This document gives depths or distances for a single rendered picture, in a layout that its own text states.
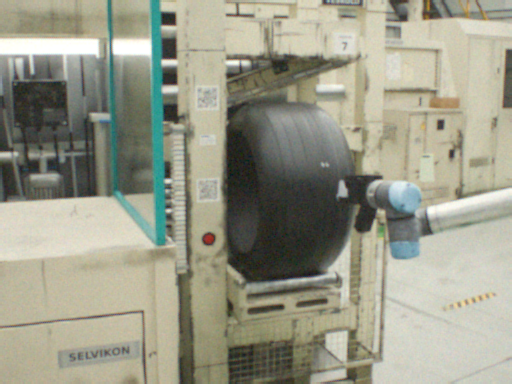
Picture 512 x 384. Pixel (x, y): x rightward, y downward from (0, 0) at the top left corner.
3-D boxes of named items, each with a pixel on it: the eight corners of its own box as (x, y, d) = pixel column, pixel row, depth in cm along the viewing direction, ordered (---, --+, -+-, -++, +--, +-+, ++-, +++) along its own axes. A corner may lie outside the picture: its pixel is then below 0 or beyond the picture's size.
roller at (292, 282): (242, 297, 206) (242, 284, 205) (237, 293, 210) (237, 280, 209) (339, 285, 217) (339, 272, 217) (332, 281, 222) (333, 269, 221)
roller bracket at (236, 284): (238, 310, 202) (238, 280, 200) (203, 274, 239) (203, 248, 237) (248, 308, 203) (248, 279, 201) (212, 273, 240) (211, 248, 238)
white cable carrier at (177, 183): (176, 273, 206) (173, 125, 197) (172, 269, 210) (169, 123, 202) (189, 272, 207) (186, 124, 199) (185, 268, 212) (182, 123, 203)
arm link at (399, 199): (399, 219, 153) (395, 184, 152) (375, 215, 163) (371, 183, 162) (426, 213, 155) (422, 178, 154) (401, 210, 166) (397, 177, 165)
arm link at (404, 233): (426, 249, 165) (421, 207, 164) (418, 260, 155) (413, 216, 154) (396, 251, 169) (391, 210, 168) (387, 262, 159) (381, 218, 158)
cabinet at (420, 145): (403, 232, 657) (409, 110, 634) (364, 222, 704) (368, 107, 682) (460, 221, 706) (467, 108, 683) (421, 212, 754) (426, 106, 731)
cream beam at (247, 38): (207, 59, 222) (207, 16, 220) (189, 60, 245) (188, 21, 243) (361, 61, 243) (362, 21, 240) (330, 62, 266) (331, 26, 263)
